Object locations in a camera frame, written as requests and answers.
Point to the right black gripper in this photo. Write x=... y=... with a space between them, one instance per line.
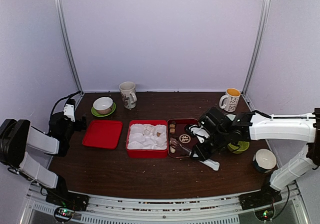
x=202 y=153

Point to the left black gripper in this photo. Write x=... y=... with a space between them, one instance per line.
x=79 y=126

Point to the metal serving tongs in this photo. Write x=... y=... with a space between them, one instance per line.
x=183 y=151

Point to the red tin lid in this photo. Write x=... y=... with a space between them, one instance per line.
x=103 y=134

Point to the red chocolate tray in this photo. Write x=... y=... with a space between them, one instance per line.
x=176 y=130

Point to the red tin box base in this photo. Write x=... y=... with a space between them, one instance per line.
x=147 y=154

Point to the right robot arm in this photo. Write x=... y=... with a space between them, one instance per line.
x=252 y=126

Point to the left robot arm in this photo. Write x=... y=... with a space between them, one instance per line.
x=18 y=137

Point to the white round chocolate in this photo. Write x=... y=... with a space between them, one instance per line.
x=172 y=149

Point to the green saucer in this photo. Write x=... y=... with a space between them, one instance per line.
x=100 y=115

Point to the lime green bowl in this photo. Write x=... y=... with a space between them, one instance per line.
x=239 y=147

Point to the light blue patterned bowl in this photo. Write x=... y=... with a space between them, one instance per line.
x=231 y=116

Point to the white bowl on saucer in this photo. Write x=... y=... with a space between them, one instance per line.
x=103 y=104

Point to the white mug yellow inside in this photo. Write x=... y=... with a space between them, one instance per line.
x=229 y=101

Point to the dark bowl white inside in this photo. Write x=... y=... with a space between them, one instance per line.
x=264 y=161

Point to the tall white patterned mug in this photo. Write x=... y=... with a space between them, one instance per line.
x=128 y=94

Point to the white paper cupcake liners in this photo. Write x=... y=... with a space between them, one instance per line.
x=141 y=139

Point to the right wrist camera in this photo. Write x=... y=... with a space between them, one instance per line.
x=196 y=131

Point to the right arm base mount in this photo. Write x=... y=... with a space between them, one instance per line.
x=258 y=199

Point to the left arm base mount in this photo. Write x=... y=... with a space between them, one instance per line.
x=74 y=202

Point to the front aluminium rail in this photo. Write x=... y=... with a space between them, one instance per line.
x=224 y=209

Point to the left aluminium frame post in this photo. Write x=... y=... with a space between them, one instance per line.
x=67 y=45

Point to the aluminium frame post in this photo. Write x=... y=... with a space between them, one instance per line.
x=264 y=14
x=67 y=45

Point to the right aluminium frame post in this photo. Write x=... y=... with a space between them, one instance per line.
x=264 y=14

